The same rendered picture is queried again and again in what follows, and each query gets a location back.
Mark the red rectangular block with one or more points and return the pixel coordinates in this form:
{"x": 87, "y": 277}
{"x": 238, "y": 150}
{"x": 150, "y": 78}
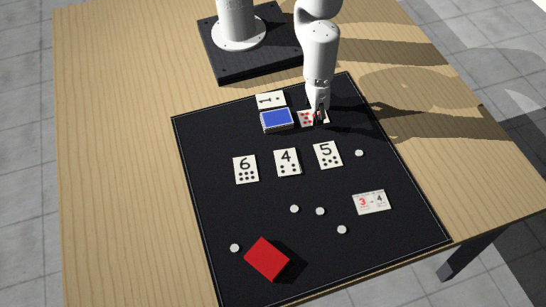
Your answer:
{"x": 266, "y": 259}

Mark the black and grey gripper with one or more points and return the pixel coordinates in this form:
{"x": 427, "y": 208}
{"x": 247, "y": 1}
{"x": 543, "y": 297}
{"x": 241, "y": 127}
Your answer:
{"x": 318, "y": 96}

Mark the black card cloth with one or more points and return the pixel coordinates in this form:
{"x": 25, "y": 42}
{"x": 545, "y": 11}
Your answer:
{"x": 318, "y": 253}

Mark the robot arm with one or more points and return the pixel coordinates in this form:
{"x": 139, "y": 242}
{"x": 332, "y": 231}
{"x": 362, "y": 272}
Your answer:
{"x": 319, "y": 38}

